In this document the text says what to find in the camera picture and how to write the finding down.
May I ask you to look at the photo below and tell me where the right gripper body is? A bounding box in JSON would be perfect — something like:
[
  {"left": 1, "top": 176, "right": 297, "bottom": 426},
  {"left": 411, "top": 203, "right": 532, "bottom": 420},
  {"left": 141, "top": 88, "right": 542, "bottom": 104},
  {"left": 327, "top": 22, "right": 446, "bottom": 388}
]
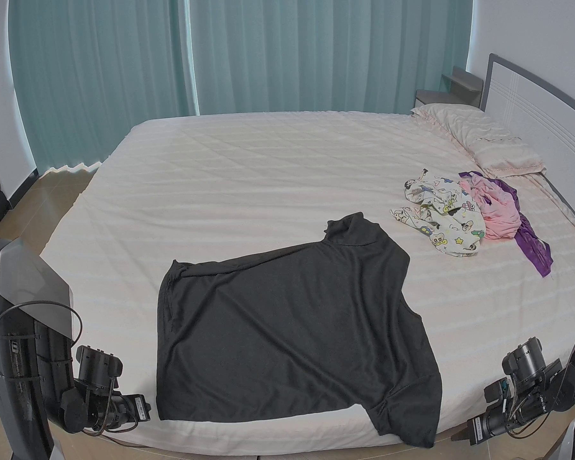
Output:
[{"left": 466, "top": 406, "right": 517, "bottom": 446}]

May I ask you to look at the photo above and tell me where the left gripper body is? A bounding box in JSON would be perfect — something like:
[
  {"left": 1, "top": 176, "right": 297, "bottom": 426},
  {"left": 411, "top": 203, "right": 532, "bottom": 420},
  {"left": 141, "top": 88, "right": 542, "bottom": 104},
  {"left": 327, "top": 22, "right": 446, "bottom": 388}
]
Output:
[{"left": 105, "top": 392, "right": 153, "bottom": 431}]

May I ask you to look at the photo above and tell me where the black T-shirt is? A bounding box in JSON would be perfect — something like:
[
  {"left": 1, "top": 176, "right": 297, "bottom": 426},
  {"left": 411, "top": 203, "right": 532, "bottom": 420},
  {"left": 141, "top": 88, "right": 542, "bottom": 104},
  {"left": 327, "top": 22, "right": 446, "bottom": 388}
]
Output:
[{"left": 156, "top": 212, "right": 443, "bottom": 448}]

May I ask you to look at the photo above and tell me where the purple garment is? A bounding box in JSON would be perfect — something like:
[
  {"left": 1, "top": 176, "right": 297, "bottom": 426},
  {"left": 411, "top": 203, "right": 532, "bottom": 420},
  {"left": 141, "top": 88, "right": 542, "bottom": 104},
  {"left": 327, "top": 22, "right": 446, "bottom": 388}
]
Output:
[{"left": 457, "top": 171, "right": 554, "bottom": 278}]

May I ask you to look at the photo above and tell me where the white printed pyjama top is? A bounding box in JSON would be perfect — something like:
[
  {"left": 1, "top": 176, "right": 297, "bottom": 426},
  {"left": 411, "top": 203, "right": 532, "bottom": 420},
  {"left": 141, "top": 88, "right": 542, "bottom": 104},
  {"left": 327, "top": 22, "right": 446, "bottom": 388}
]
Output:
[{"left": 389, "top": 168, "right": 487, "bottom": 258}]

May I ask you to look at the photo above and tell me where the pink garment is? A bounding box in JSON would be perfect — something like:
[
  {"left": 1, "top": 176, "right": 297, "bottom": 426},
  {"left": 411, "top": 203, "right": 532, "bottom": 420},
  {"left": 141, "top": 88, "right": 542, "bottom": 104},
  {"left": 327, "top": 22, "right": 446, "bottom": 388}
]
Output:
[{"left": 459, "top": 174, "right": 522, "bottom": 241}]

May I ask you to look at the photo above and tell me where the bed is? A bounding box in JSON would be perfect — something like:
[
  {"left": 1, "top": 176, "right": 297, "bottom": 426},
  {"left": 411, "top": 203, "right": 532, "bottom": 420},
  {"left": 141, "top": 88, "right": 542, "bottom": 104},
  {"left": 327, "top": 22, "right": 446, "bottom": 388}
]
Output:
[{"left": 29, "top": 53, "right": 575, "bottom": 454}]

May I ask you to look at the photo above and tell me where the cream pillow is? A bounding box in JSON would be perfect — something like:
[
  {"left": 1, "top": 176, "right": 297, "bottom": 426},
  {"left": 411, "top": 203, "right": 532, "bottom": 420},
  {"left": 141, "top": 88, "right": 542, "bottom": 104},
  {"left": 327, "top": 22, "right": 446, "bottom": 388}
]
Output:
[{"left": 410, "top": 103, "right": 547, "bottom": 178}]

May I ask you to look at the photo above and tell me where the grey bedside table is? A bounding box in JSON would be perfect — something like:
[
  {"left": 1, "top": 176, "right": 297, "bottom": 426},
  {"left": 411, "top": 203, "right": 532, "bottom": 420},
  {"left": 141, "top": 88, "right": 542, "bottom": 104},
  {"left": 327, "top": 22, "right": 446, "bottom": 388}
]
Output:
[{"left": 414, "top": 65, "right": 485, "bottom": 109}]

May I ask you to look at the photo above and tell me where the blue-green curtain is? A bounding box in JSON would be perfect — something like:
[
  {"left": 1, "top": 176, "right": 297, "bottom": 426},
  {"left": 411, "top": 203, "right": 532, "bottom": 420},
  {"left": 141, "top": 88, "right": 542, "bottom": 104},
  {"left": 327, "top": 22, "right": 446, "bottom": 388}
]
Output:
[
  {"left": 187, "top": 0, "right": 475, "bottom": 116},
  {"left": 10, "top": 0, "right": 195, "bottom": 171}
]

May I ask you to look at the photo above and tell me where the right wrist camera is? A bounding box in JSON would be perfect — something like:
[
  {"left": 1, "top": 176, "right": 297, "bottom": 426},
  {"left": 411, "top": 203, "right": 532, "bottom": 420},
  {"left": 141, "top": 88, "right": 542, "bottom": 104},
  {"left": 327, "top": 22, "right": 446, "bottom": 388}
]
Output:
[{"left": 483, "top": 379, "right": 512, "bottom": 405}]

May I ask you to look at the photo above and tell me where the black cable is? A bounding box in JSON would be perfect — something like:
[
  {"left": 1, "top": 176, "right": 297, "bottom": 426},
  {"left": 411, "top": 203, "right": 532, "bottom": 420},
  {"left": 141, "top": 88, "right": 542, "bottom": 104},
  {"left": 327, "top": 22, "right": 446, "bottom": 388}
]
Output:
[{"left": 0, "top": 300, "right": 83, "bottom": 382}]

